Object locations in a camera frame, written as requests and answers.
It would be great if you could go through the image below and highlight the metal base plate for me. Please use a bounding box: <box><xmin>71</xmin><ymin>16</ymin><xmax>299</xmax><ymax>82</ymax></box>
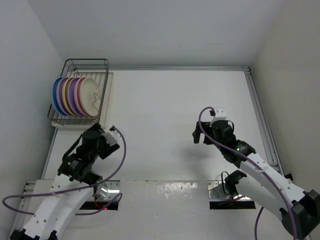
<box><xmin>207</xmin><ymin>180</ymin><xmax>251</xmax><ymax>203</ymax></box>
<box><xmin>93</xmin><ymin>180</ymin><xmax>121</xmax><ymax>202</ymax></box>

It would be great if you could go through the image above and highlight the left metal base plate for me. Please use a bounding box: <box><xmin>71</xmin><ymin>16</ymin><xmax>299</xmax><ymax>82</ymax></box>
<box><xmin>93</xmin><ymin>180</ymin><xmax>121</xmax><ymax>202</ymax></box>

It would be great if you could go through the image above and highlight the wire dish rack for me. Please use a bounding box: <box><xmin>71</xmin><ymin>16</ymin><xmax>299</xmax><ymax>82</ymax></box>
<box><xmin>47</xmin><ymin>58</ymin><xmax>110</xmax><ymax>126</ymax></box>

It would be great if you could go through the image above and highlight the cream plate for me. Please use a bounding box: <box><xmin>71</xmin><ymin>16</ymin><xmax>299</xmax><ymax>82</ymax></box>
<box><xmin>79</xmin><ymin>77</ymin><xmax>102</xmax><ymax>117</ymax></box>

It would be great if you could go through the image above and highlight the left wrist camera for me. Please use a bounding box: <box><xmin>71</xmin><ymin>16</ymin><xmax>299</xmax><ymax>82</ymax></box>
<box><xmin>101</xmin><ymin>125</ymin><xmax>125</xmax><ymax>146</ymax></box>

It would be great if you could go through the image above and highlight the blue plate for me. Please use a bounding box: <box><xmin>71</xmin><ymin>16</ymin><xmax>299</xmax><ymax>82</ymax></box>
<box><xmin>51</xmin><ymin>77</ymin><xmax>64</xmax><ymax>115</ymax></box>

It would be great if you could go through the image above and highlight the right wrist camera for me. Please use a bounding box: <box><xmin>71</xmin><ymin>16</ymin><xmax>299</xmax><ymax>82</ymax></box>
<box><xmin>210</xmin><ymin>107</ymin><xmax>227</xmax><ymax>126</ymax></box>

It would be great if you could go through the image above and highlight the orange plate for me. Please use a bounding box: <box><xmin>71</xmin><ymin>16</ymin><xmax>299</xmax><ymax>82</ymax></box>
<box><xmin>62</xmin><ymin>77</ymin><xmax>75</xmax><ymax>116</ymax></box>

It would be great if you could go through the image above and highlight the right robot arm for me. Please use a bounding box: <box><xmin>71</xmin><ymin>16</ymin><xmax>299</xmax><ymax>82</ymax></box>
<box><xmin>192</xmin><ymin>118</ymin><xmax>320</xmax><ymax>240</ymax></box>

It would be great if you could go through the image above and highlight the pink plate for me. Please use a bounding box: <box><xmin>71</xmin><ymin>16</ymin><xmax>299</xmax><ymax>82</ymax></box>
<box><xmin>74</xmin><ymin>77</ymin><xmax>88</xmax><ymax>116</ymax></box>

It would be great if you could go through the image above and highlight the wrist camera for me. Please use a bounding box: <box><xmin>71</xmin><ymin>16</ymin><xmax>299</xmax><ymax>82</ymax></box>
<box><xmin>210</xmin><ymin>107</ymin><xmax>227</xmax><ymax>126</ymax></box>
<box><xmin>101</xmin><ymin>125</ymin><xmax>125</xmax><ymax>146</ymax></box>

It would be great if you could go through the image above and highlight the lilac plate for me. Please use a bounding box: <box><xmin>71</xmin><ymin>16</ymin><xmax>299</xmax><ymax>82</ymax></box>
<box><xmin>56</xmin><ymin>77</ymin><xmax>69</xmax><ymax>116</ymax></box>
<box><xmin>67</xmin><ymin>77</ymin><xmax>80</xmax><ymax>116</ymax></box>

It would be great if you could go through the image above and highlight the beige drip tray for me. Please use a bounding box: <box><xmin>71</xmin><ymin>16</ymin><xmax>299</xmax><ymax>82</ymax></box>
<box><xmin>51</xmin><ymin>71</ymin><xmax>115</xmax><ymax>129</ymax></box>

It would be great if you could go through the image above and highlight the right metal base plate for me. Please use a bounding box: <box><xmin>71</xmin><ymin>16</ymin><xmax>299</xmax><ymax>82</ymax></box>
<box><xmin>207</xmin><ymin>180</ymin><xmax>251</xmax><ymax>203</ymax></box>

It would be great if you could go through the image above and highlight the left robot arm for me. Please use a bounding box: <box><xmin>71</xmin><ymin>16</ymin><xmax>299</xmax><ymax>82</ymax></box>
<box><xmin>9</xmin><ymin>123</ymin><xmax>120</xmax><ymax>240</ymax></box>

